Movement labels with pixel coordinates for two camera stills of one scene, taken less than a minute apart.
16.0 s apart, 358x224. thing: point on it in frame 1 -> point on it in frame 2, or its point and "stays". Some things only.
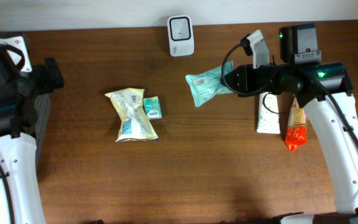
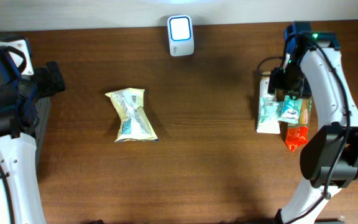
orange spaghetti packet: (296, 132) stays
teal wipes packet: (206, 85) -> (270, 110)
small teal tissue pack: (152, 107) -> (291, 109)
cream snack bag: (133, 126) stays
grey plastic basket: (43, 104) stays
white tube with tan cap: (268, 119) stays
